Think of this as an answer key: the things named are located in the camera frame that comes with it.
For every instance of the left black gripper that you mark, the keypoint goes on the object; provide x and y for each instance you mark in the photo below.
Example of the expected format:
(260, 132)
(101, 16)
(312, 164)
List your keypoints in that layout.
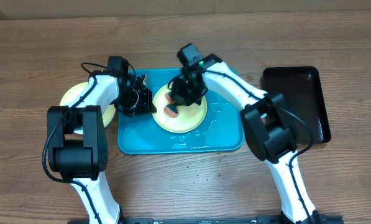
(145, 107)

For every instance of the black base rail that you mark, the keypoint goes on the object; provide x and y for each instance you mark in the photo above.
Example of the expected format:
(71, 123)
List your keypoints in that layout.
(270, 219)

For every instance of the black rectangular tray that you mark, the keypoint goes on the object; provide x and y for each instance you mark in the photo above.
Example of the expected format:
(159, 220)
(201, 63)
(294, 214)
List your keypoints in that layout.
(301, 89)

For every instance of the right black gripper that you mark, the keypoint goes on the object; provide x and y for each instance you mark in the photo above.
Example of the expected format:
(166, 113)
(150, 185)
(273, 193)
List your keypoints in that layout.
(181, 93)

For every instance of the orange and dark sponge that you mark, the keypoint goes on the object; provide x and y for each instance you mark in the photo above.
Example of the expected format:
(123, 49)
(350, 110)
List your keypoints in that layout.
(170, 108)

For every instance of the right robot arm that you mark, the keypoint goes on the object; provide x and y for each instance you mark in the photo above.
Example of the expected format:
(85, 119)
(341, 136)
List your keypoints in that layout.
(269, 128)

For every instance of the yellow-green plate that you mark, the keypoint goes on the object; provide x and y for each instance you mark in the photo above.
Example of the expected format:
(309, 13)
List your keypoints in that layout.
(74, 91)
(189, 117)

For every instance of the light blue plate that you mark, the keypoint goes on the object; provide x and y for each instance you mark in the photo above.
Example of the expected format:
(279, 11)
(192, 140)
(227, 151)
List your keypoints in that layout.
(78, 131)

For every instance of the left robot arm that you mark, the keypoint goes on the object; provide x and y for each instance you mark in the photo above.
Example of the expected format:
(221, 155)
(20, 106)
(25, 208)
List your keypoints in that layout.
(76, 150)

